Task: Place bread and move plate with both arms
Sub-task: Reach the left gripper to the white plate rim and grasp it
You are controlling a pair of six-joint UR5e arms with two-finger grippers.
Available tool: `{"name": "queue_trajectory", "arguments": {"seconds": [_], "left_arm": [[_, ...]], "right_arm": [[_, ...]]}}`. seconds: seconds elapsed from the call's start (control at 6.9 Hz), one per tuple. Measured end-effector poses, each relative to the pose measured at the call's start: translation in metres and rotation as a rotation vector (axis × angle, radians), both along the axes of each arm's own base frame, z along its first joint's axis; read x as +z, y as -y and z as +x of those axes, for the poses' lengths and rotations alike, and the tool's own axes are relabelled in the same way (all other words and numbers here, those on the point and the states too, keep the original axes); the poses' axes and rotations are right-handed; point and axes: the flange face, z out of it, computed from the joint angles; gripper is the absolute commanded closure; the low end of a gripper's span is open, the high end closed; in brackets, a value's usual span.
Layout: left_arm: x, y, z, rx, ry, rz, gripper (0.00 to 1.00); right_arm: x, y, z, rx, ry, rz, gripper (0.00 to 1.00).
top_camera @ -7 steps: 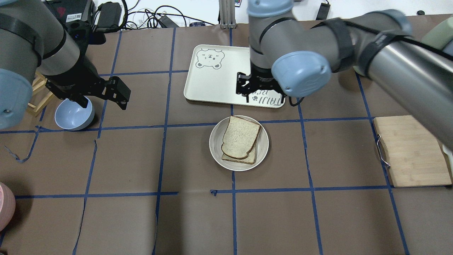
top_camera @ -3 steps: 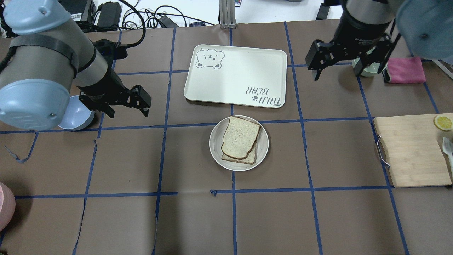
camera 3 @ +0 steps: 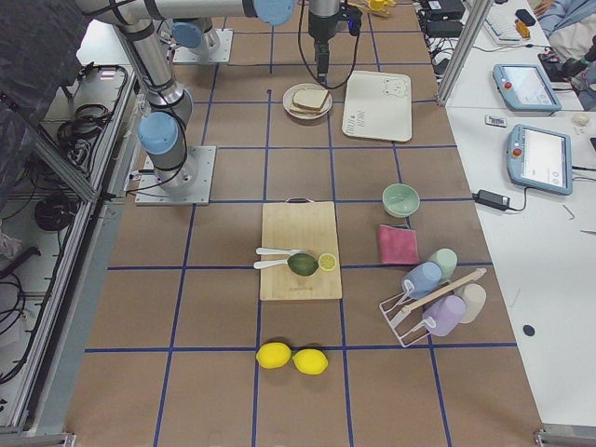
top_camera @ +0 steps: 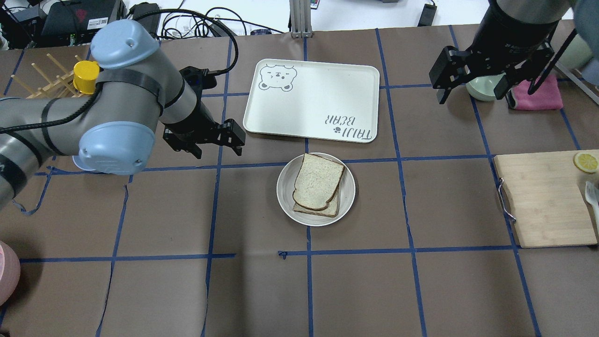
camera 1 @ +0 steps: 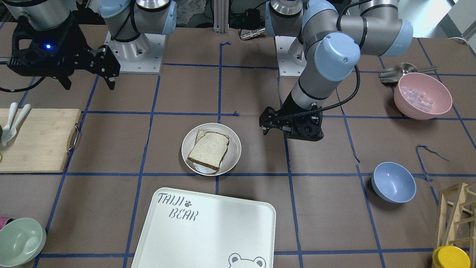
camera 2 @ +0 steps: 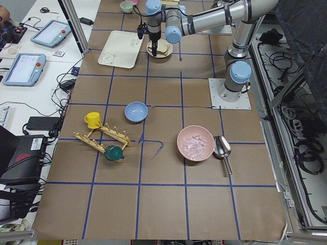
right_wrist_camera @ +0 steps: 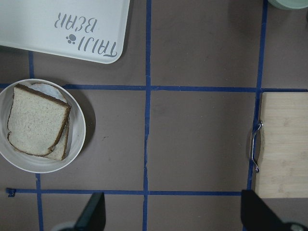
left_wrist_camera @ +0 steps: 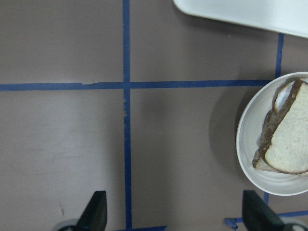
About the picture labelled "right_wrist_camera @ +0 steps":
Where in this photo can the cream bear tray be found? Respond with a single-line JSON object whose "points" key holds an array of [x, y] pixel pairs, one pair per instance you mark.
{"points": [[91, 30]]}

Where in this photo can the wooden cutting board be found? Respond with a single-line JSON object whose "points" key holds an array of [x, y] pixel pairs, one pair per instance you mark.
{"points": [[282, 164]]}

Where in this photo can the green bowl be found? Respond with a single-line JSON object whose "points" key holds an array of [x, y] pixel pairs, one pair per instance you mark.
{"points": [[289, 4]]}

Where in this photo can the bread slice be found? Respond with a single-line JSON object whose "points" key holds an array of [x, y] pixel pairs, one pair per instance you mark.
{"points": [[59, 151], [36, 121]]}

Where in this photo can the bread slice on plate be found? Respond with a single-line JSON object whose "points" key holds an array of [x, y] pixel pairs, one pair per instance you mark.
{"points": [[59, 151]]}

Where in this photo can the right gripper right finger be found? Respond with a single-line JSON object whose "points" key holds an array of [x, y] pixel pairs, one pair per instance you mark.
{"points": [[257, 216]]}

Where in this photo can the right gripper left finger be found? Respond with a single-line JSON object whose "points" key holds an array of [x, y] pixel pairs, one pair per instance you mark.
{"points": [[93, 217]]}

